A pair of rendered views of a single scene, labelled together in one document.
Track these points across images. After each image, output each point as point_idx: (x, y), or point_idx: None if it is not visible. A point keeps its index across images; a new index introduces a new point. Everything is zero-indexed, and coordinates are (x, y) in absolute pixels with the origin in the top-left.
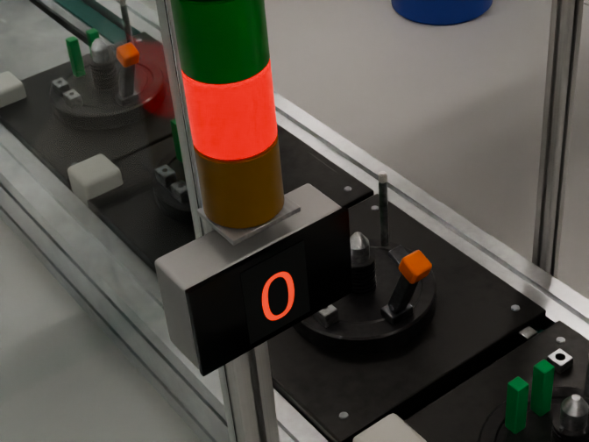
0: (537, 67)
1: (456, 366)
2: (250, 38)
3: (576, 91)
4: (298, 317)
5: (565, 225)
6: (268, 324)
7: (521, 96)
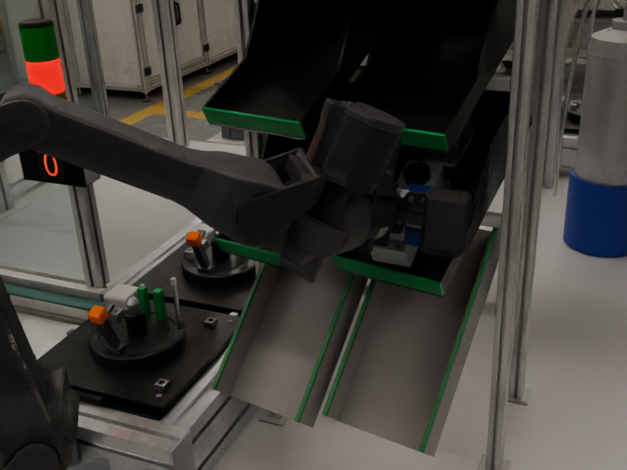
0: (568, 291)
1: (192, 300)
2: (29, 46)
3: (559, 311)
4: (61, 181)
5: None
6: (48, 174)
7: None
